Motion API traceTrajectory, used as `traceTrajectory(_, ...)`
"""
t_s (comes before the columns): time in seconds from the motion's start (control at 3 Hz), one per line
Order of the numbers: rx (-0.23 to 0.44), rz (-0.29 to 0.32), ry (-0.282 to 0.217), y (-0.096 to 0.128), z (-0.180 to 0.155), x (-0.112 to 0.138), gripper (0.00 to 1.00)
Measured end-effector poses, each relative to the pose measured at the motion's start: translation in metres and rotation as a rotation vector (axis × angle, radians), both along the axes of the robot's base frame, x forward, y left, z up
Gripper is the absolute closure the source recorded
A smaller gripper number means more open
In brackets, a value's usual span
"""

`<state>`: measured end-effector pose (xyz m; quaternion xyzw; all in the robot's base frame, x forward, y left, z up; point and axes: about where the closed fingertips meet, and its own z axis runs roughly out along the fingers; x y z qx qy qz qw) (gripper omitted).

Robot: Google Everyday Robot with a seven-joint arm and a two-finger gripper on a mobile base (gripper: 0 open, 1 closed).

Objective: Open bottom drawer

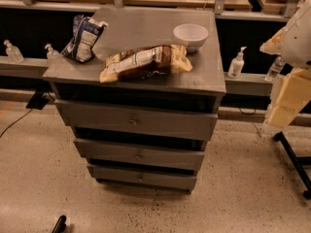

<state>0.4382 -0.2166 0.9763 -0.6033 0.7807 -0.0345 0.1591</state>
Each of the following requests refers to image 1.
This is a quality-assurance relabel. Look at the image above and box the yellow brown chip bag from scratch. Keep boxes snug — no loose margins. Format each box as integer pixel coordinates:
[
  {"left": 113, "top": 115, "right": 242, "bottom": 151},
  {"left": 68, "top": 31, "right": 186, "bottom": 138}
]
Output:
[{"left": 99, "top": 45, "right": 192, "bottom": 83}]

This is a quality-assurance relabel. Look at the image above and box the clear water bottle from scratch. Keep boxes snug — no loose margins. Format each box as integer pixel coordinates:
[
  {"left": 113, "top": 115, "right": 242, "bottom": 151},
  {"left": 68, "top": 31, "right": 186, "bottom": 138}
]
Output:
[{"left": 264, "top": 56, "right": 285, "bottom": 82}]

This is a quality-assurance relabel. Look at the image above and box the black object bottom edge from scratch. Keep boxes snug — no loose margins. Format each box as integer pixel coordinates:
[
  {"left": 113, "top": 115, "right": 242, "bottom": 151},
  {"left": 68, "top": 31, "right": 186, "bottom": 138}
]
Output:
[{"left": 52, "top": 215, "right": 66, "bottom": 233}]

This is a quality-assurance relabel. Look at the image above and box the clear pump bottle near cabinet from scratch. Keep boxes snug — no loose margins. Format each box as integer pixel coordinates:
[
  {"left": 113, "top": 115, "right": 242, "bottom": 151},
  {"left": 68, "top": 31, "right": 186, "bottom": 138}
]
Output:
[{"left": 45, "top": 44, "right": 59, "bottom": 62}]

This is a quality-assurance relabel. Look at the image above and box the black stand leg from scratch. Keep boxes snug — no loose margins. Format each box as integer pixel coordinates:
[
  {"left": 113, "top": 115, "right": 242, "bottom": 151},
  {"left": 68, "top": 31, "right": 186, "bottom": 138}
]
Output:
[{"left": 273, "top": 132, "right": 311, "bottom": 200}]

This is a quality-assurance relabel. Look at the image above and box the grey drawer cabinet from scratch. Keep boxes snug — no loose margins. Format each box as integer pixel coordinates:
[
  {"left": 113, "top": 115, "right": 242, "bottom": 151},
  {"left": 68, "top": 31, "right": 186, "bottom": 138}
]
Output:
[{"left": 42, "top": 6, "right": 227, "bottom": 193}]

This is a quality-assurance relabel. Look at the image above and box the black floor cable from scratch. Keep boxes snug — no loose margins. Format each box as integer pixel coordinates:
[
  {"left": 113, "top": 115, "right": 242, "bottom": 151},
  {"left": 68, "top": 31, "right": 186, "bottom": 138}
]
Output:
[{"left": 0, "top": 109, "right": 33, "bottom": 138}]

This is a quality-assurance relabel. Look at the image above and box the grey middle drawer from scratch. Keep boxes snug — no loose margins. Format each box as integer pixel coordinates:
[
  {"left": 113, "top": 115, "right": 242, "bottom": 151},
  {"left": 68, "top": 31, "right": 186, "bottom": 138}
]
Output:
[{"left": 74, "top": 138, "right": 204, "bottom": 171}]

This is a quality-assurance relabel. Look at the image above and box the grey top drawer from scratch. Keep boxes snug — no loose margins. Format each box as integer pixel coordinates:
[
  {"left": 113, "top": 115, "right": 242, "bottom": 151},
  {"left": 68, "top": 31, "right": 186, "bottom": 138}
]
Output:
[{"left": 55, "top": 100, "right": 218, "bottom": 141}]

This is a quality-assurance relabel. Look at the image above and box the white bowl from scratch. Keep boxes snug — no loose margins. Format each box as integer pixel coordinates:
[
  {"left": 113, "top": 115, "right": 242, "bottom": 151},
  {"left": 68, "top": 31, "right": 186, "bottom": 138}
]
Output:
[{"left": 173, "top": 23, "right": 209, "bottom": 52}]

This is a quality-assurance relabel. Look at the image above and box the black floor box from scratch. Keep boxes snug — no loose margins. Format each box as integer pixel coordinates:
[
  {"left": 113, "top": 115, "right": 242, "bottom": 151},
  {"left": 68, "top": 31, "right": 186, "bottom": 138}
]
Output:
[{"left": 26, "top": 91, "right": 49, "bottom": 110}]

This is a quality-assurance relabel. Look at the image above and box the blue white snack bag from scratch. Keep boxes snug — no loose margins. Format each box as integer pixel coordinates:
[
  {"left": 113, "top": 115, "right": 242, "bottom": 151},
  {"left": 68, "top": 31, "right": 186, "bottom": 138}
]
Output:
[{"left": 61, "top": 15, "right": 109, "bottom": 63}]

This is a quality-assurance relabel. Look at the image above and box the grey shelf rail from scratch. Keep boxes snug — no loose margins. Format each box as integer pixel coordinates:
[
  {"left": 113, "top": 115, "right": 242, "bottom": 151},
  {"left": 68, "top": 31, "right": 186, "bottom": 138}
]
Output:
[{"left": 0, "top": 56, "right": 272, "bottom": 97}]

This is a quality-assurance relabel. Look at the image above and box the grey bottom drawer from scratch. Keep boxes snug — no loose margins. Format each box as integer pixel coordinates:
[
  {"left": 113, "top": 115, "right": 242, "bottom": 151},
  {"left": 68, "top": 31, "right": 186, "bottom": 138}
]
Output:
[{"left": 87, "top": 165, "right": 196, "bottom": 191}]

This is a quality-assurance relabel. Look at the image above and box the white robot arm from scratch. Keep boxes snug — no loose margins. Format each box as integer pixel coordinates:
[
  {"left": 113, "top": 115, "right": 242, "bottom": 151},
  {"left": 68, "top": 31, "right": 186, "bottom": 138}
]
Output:
[{"left": 259, "top": 0, "right": 311, "bottom": 129}]

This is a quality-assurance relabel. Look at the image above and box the white pump bottle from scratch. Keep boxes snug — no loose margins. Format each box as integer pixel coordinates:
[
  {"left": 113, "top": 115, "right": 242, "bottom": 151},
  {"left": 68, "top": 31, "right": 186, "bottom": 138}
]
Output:
[{"left": 227, "top": 47, "right": 246, "bottom": 79}]

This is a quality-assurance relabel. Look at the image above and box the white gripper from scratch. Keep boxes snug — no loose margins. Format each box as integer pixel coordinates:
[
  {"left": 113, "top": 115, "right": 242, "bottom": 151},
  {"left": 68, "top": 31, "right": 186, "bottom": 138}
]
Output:
[{"left": 259, "top": 26, "right": 311, "bottom": 129}]

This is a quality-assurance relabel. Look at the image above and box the grey drawer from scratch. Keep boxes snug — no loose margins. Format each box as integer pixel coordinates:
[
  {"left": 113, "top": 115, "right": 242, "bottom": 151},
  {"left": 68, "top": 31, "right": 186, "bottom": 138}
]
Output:
[
  {"left": 74, "top": 138, "right": 204, "bottom": 171},
  {"left": 55, "top": 100, "right": 218, "bottom": 141},
  {"left": 87, "top": 165, "right": 196, "bottom": 191}
]

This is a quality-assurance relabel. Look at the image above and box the clear pump bottle far left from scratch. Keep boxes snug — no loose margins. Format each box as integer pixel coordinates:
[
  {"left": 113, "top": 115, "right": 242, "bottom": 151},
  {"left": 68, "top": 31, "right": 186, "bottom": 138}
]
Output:
[{"left": 4, "top": 40, "right": 24, "bottom": 63}]

